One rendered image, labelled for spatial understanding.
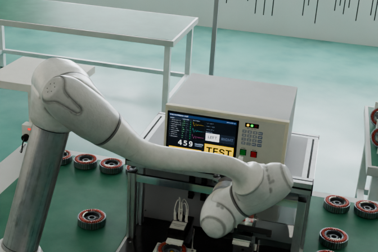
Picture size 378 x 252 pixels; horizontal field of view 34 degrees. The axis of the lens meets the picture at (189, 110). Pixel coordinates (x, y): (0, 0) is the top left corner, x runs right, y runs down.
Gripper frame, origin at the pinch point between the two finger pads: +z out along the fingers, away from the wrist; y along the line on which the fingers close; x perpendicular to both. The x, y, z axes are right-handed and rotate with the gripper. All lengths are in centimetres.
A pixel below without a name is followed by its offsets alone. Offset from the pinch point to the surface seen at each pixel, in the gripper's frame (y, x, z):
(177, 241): -19.6, -35.1, -0.2
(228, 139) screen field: -5.8, 4.0, 9.6
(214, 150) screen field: -10.4, -1.0, 9.5
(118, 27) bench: -155, -44, 306
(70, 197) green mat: -74, -43, 28
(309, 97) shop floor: 11, -118, 408
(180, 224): -20.1, -31.1, 4.9
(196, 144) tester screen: -17.3, 0.2, 9.5
